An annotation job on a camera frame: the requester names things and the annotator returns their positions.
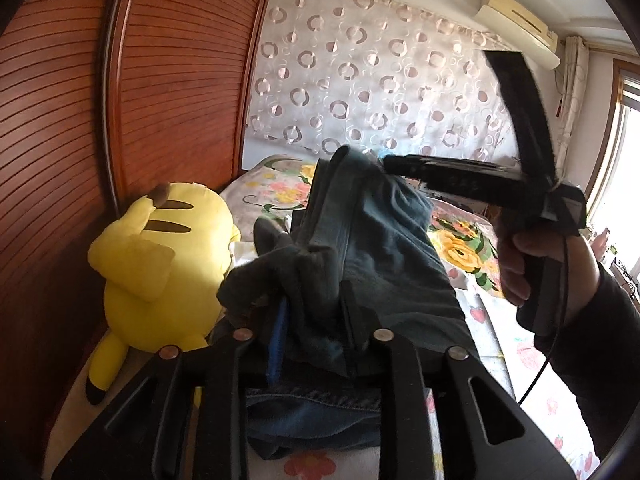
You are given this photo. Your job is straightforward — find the person's right hand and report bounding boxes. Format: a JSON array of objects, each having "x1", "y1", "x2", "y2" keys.
[{"x1": 497, "y1": 232, "x2": 602, "y2": 312}]

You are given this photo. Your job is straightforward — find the person's right forearm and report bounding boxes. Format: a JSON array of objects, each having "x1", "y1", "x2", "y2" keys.
[{"x1": 532, "y1": 270, "x2": 640, "y2": 466}]

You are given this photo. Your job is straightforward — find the strawberry printed bed sheet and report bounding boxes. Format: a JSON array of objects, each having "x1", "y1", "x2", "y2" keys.
[{"x1": 45, "y1": 240, "x2": 601, "y2": 480}]

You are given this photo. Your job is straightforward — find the window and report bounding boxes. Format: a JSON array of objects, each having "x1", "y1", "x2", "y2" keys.
[{"x1": 582, "y1": 57, "x2": 640, "y2": 281}]

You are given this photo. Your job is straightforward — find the white air conditioner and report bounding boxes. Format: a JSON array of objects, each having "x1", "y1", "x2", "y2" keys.
[{"x1": 472, "y1": 0, "x2": 562, "y2": 71}]

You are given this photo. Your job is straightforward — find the beige floral curtain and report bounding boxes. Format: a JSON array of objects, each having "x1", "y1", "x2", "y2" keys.
[{"x1": 555, "y1": 35, "x2": 593, "y2": 176}]

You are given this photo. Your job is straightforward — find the circle patterned sheer curtain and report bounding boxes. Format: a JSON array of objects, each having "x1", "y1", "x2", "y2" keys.
[{"x1": 240, "y1": 0, "x2": 566, "y2": 181}]

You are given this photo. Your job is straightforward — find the floral blanket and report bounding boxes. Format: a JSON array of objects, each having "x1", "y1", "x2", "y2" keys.
[{"x1": 220, "y1": 155, "x2": 506, "y2": 293}]

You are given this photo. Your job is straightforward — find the olive grey garment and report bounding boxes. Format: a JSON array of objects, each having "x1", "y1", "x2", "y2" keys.
[{"x1": 217, "y1": 216, "x2": 351, "y2": 376}]

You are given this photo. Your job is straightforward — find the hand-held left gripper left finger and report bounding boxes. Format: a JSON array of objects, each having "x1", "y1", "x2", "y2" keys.
[{"x1": 50, "y1": 296, "x2": 290, "y2": 480}]

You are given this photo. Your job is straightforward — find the folded blue jeans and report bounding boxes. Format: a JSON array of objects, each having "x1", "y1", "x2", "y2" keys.
[{"x1": 244, "y1": 377, "x2": 385, "y2": 461}]

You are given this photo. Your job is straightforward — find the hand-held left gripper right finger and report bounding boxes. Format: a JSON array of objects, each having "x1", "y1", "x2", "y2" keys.
[{"x1": 342, "y1": 282, "x2": 578, "y2": 480}]

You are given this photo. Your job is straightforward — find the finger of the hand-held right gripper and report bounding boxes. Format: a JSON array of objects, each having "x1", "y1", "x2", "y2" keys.
[
  {"x1": 487, "y1": 50, "x2": 558, "y2": 186},
  {"x1": 382, "y1": 154, "x2": 551, "y2": 211}
]

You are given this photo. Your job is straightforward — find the yellow plush toy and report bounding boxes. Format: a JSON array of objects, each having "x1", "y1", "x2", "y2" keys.
[{"x1": 85, "y1": 181, "x2": 241, "y2": 407}]

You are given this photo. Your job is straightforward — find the dark green pants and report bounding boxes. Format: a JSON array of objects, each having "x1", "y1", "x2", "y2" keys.
[{"x1": 290, "y1": 145, "x2": 478, "y2": 376}]

